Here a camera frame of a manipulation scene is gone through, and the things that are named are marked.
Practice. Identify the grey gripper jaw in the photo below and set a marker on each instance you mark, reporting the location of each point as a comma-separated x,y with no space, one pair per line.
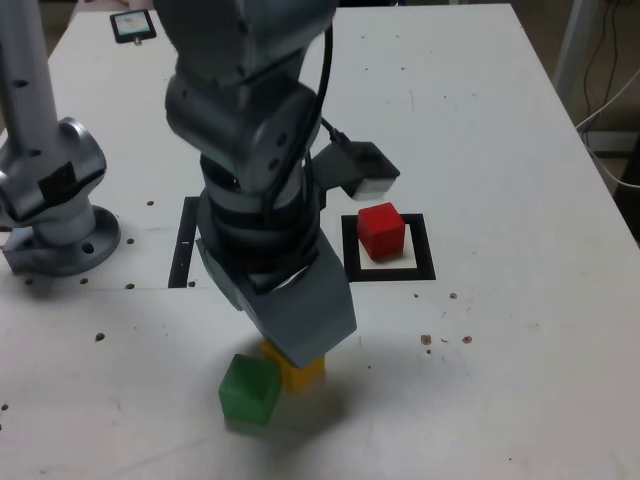
222,280
310,320

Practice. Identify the yellow cube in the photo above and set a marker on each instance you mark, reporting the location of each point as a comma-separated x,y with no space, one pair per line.
300,377

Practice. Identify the green cube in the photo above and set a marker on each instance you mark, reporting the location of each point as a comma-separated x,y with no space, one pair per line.
247,390

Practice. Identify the red cube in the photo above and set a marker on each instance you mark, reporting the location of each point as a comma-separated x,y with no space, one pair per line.
380,232

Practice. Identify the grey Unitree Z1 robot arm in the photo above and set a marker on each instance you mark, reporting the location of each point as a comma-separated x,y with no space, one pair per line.
240,125

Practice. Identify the black tape square outline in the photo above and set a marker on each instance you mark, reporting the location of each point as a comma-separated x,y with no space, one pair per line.
351,250

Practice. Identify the black tape strip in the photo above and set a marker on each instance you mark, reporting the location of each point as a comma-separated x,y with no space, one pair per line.
180,265

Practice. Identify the black tablet device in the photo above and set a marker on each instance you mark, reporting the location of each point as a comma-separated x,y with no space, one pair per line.
132,25

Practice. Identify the grey gripper camera box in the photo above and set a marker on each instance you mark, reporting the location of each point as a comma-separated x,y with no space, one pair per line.
365,165

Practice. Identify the white frame post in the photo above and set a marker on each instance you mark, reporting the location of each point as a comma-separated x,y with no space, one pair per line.
575,40

